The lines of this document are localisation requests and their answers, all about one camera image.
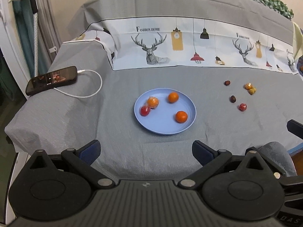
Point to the pink-red fruit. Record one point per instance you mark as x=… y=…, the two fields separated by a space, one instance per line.
x=242 y=107

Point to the plastic orange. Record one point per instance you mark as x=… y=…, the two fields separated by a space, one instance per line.
x=152 y=102

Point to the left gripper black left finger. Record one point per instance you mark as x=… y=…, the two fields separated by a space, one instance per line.
x=69 y=168

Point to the bare orange tangerine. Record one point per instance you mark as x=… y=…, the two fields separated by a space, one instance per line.
x=173 y=97

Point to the red fruit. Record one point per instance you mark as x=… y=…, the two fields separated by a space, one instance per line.
x=145 y=110

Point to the grey sleeve forearm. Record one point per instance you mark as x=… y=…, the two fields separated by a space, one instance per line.
x=279 y=155

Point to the black smartphone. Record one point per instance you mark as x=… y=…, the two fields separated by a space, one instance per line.
x=58 y=78

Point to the orange cushion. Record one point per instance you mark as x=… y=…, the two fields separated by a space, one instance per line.
x=300 y=65

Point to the small orange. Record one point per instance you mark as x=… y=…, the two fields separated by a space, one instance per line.
x=248 y=86

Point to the grey printed sofa cover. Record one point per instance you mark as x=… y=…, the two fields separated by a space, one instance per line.
x=120 y=60

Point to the white clothes rack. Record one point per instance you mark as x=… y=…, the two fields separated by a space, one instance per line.
x=48 y=28

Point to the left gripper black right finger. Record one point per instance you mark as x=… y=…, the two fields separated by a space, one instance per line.
x=220 y=161

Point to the blue round plate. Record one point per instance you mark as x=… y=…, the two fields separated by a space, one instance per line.
x=161 y=120

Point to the dark red jujube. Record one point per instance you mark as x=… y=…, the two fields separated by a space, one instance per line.
x=227 y=83
x=232 y=99

